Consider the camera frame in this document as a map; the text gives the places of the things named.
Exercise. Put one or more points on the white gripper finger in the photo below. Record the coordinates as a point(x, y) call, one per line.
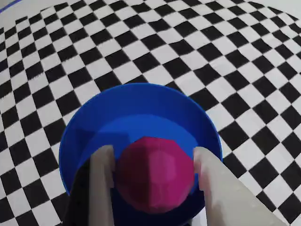
point(225, 202)

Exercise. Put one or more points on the black white checkerboard paper mat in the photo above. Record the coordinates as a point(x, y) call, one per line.
point(150, 35)

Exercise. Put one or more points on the pink faceted ball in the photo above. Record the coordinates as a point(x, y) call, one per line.
point(155, 174)

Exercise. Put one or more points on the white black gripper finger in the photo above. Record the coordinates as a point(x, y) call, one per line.
point(101, 188)

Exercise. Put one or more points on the blue round box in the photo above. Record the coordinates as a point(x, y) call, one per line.
point(141, 108)

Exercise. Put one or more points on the blue tape strip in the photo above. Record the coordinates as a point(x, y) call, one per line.
point(10, 5)

